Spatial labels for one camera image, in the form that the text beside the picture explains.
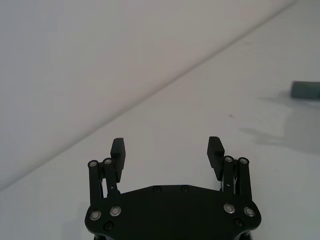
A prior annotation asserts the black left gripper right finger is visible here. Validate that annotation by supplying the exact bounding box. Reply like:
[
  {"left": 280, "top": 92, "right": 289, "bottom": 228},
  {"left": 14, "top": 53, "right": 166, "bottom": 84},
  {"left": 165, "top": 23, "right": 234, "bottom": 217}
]
[{"left": 207, "top": 136, "right": 254, "bottom": 201}]

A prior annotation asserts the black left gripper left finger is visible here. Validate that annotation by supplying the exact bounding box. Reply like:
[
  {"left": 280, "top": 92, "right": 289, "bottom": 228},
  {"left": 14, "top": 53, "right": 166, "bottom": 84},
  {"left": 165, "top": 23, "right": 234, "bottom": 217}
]
[{"left": 87, "top": 137, "right": 127, "bottom": 205}]

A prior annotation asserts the dark grey block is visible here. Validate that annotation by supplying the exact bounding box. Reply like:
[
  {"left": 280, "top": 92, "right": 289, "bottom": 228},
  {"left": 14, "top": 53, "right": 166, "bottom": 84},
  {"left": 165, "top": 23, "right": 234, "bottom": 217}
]
[{"left": 290, "top": 80, "right": 320, "bottom": 99}]

